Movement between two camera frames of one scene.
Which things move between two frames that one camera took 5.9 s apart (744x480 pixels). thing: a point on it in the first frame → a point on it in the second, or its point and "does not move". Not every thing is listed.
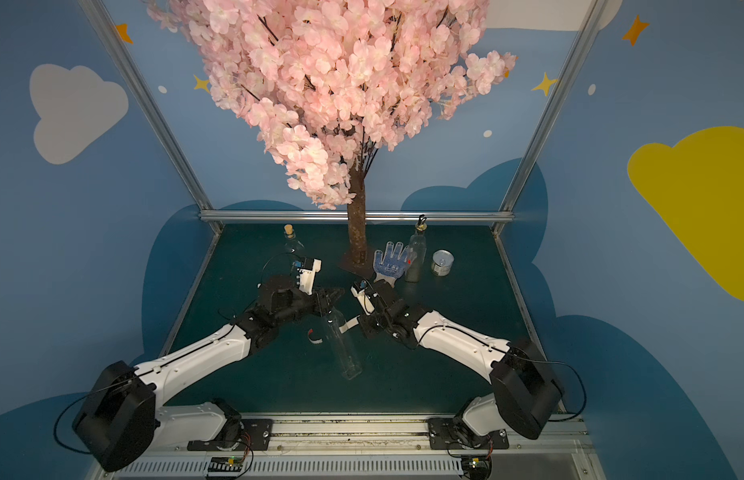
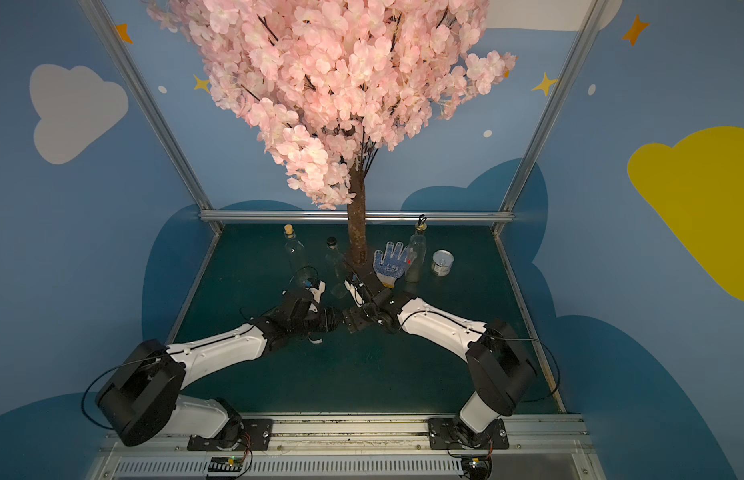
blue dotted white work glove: [394, 264] does not move
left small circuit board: [226, 464] does not move
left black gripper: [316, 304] → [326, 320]
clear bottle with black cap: [343, 344] → [336, 267]
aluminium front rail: [378, 448] does not move
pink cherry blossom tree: [325, 82] does not move
